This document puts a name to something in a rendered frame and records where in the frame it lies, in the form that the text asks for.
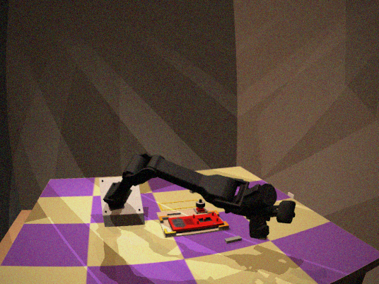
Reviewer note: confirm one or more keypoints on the black wheel with grey hub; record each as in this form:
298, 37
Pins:
200, 205

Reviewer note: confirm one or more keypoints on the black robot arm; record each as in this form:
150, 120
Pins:
215, 189

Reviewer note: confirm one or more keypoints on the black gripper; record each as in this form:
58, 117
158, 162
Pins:
284, 213

